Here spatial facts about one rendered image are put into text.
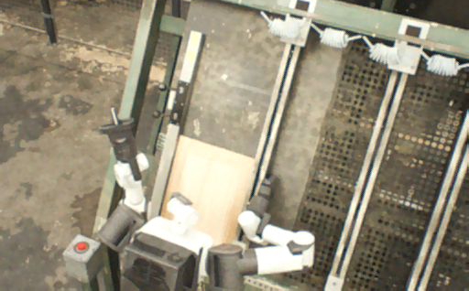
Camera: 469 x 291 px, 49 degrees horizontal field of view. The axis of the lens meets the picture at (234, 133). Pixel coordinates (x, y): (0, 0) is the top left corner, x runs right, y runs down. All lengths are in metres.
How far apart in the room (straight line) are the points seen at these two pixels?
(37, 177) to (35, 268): 0.81
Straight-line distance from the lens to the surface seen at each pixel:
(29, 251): 3.69
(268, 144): 2.17
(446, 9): 2.60
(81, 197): 3.92
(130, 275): 1.83
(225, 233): 2.36
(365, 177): 2.17
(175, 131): 2.33
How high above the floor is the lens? 2.84
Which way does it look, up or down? 41 degrees down
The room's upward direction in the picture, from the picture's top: 4 degrees clockwise
